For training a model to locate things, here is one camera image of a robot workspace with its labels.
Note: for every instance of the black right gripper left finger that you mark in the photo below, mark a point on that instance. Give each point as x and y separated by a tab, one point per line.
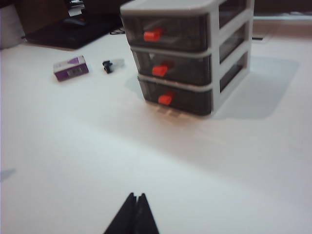
123	221

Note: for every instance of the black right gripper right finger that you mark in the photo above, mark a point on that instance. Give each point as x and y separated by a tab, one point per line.
146	221

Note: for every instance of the clear tape roll black cutter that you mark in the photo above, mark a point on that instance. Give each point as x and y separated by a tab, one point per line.
108	66

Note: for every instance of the purple white tissue pack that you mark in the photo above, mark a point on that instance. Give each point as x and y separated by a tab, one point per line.
70	69

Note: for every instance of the black desk mat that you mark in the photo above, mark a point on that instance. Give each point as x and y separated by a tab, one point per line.
73	36

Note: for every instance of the black computer mouse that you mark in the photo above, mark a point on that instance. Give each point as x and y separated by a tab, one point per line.
74	22

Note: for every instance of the brown partition board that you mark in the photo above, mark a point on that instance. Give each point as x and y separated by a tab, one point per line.
41	14

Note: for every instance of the white rounded object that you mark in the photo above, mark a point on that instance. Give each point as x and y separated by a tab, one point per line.
9	26

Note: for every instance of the brown desk divider panel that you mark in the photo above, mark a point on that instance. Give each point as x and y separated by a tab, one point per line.
280	5

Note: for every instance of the white plastic drawer cabinet frame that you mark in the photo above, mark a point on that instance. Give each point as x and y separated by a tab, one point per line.
214	61

